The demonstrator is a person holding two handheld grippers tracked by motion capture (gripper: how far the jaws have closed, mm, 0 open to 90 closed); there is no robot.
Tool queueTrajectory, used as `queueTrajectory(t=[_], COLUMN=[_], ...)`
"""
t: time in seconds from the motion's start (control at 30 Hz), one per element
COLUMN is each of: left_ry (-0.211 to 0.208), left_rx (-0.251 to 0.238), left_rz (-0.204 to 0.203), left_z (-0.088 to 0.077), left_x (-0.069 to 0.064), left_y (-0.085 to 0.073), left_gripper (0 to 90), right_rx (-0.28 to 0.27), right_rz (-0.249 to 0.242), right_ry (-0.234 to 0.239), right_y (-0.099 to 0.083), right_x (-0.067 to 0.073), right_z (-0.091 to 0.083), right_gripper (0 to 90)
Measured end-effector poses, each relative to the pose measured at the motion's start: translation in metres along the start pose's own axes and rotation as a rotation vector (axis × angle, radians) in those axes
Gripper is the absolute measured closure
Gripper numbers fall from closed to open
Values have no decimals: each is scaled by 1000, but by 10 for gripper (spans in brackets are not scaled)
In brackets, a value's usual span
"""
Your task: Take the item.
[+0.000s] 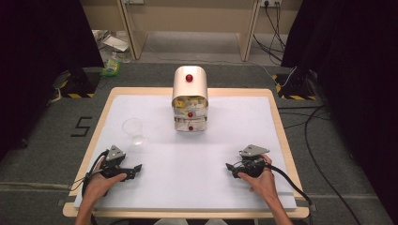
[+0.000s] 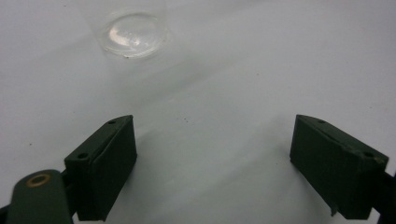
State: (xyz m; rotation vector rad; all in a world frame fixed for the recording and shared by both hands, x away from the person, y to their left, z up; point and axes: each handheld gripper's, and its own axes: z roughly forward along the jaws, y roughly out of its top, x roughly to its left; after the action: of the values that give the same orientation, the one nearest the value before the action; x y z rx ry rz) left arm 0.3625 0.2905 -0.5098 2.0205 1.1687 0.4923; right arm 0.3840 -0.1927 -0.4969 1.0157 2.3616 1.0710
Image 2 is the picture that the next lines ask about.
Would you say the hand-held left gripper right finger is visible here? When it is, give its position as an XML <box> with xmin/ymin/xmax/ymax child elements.
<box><xmin>289</xmin><ymin>114</ymin><xmax>389</xmax><ymax>220</ymax></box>

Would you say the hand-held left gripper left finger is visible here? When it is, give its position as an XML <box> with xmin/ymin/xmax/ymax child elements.
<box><xmin>64</xmin><ymin>114</ymin><xmax>138</xmax><ymax>222</ymax></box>

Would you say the clear plastic cup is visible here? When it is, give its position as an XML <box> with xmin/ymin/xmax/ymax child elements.
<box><xmin>88</xmin><ymin>0</ymin><xmax>173</xmax><ymax>60</ymax></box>

